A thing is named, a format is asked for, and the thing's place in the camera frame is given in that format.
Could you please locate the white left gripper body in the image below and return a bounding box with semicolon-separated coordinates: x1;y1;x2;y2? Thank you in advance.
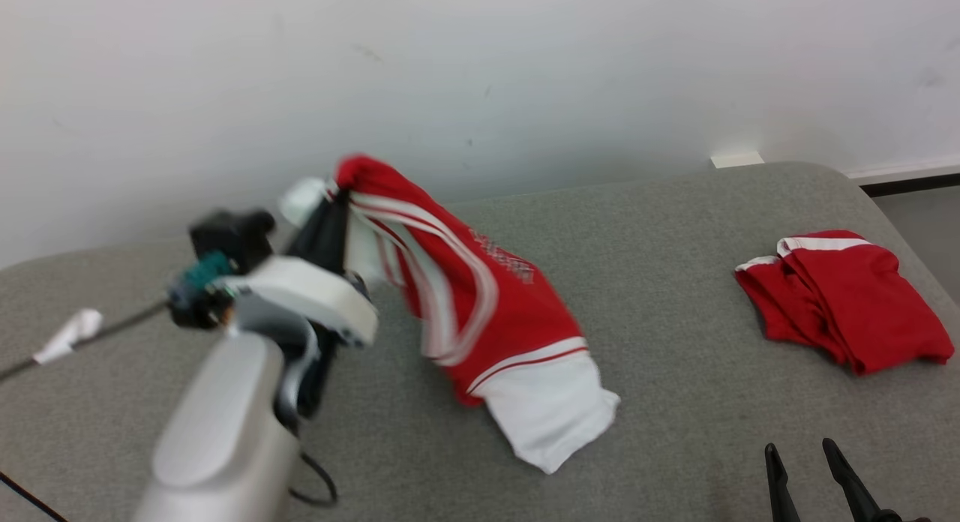
166;256;380;350

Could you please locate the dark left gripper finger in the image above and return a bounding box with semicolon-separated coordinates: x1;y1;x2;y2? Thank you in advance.
322;192;351;275
289;199;335;260

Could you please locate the grey fabric sofa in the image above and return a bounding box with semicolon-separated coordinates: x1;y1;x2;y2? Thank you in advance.
0;160;960;522

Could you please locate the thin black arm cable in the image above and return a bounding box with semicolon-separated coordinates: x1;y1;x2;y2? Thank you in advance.
289;448;340;508

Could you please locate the white wall baseboard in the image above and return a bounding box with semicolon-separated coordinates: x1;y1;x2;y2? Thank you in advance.
846;156;960;198

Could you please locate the white cable tag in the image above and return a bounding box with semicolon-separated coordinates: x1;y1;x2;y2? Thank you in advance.
32;307;104;366

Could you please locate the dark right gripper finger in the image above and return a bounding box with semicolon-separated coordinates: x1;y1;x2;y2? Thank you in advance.
764;443;802;522
822;437;884;522

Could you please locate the red white basketball jersey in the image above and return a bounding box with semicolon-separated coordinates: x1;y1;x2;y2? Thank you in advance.
279;154;622;476

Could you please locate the red shorts white trim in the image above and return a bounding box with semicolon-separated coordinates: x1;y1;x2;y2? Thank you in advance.
733;229;956;377

